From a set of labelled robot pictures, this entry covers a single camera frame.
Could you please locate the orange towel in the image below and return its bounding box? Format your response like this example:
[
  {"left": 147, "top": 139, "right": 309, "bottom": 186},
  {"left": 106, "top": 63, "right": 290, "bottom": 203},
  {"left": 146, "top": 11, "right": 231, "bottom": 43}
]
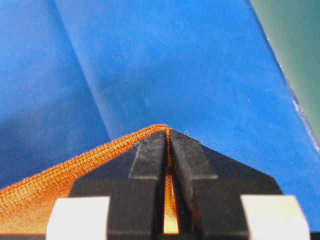
[{"left": 0, "top": 124, "right": 171, "bottom": 235}]

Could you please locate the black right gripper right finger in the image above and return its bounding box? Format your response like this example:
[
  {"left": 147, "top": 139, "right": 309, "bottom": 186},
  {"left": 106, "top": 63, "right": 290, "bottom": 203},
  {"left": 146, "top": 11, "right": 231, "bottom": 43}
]
[{"left": 169, "top": 128, "right": 311, "bottom": 240}]

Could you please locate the blue table cloth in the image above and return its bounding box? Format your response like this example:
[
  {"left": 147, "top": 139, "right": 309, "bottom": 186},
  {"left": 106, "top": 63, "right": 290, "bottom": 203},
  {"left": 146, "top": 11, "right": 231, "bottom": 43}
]
[{"left": 0, "top": 0, "right": 320, "bottom": 232}]

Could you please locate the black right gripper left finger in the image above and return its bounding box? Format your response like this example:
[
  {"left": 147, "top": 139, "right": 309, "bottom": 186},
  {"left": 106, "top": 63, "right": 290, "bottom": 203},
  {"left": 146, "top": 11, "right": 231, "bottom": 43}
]
[{"left": 46, "top": 129, "right": 168, "bottom": 240}]

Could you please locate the green backdrop sheet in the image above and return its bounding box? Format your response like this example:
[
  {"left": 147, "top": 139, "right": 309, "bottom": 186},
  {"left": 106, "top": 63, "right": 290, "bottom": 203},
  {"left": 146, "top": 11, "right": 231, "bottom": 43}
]
[{"left": 251, "top": 0, "right": 320, "bottom": 146}]

